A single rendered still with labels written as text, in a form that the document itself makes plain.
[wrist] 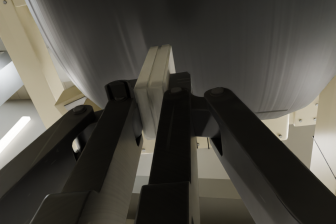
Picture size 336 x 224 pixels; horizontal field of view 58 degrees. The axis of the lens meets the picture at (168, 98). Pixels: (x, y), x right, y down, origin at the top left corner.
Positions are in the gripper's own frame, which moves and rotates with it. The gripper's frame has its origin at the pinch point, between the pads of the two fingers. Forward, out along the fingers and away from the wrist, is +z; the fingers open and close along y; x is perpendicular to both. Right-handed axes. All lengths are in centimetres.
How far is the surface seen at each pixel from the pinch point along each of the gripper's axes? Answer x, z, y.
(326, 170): -39, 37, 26
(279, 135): -44, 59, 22
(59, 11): 4.4, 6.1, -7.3
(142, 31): 2.0, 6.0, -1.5
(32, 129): -193, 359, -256
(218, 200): -182, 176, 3
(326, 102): -24, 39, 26
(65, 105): -32, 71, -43
